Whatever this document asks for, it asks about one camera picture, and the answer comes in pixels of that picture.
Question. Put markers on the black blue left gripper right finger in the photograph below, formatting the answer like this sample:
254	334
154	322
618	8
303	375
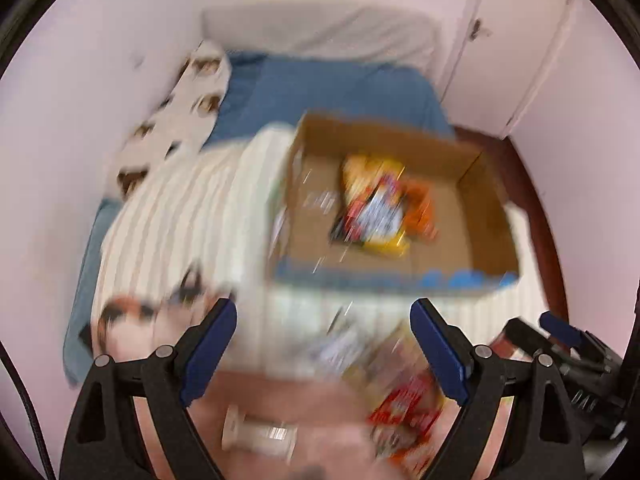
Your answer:
542	439

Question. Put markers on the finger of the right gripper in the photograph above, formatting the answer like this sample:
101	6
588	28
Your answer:
584	343
530	341

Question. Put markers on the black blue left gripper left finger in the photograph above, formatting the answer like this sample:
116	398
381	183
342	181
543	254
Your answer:
104	438

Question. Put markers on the red spicy strip packet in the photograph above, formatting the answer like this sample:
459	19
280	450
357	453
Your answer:
402	424

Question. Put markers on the grey white snack packet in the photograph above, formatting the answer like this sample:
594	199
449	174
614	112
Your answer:
342	345

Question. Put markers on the white spool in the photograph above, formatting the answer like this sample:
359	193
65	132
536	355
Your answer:
251	434

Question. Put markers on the orange snack packet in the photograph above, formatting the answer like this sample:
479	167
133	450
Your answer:
419	220

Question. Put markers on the cardboard box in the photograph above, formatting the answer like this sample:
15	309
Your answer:
474	249

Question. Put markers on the korean noodle packet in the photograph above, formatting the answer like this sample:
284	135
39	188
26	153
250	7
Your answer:
372	214

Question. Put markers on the striped cream blanket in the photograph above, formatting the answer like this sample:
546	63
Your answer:
253	219

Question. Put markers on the bear pattern long pillow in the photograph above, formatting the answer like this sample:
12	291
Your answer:
181	124

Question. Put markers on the white door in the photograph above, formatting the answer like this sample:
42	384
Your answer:
507	47

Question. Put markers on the grey pillow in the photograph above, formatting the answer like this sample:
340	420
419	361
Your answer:
331	30

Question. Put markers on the blue bed sheet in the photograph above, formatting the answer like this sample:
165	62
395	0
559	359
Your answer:
265	88

